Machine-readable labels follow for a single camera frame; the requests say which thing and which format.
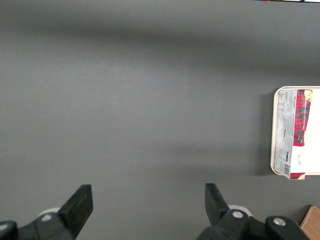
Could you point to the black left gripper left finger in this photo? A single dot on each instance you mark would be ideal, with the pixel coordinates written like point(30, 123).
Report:
point(75, 207)

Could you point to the brown cardboard box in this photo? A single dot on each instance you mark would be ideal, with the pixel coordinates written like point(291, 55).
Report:
point(311, 222)

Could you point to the white plastic tray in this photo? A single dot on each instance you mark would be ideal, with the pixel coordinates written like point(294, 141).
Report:
point(313, 140)

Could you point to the red tartan shortbread box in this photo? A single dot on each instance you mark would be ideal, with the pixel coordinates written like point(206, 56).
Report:
point(293, 135)

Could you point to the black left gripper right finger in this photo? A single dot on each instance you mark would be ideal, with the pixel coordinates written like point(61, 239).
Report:
point(220, 210)

